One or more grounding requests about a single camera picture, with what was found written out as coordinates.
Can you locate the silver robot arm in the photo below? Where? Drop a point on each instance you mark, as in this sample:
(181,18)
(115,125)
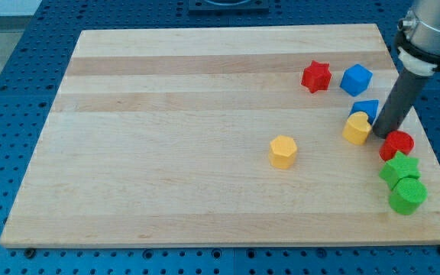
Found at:
(418,38)

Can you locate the yellow hexagon block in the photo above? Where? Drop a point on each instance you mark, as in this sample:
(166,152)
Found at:
(283,151)

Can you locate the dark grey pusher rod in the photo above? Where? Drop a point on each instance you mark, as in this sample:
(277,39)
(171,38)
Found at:
(399,102)

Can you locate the red cylinder block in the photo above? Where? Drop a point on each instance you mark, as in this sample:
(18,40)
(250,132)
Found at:
(396,141)

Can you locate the green cylinder block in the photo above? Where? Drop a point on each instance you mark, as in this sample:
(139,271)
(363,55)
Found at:
(407,196)

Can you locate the blue cube block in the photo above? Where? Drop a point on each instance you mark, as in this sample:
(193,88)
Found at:
(356,79)

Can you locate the wooden board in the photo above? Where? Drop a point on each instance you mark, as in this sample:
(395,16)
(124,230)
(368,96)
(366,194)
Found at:
(159,138)

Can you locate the yellow heart block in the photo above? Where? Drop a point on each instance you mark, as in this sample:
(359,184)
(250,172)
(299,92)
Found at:
(357,128)

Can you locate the red star block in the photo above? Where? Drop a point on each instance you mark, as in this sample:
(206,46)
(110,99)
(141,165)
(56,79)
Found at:
(316,76)

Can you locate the blue triangle block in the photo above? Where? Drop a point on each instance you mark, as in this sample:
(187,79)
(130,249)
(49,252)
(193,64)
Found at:
(369,107)

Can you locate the green star block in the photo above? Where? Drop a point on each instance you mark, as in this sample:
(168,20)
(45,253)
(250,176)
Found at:
(399,167)

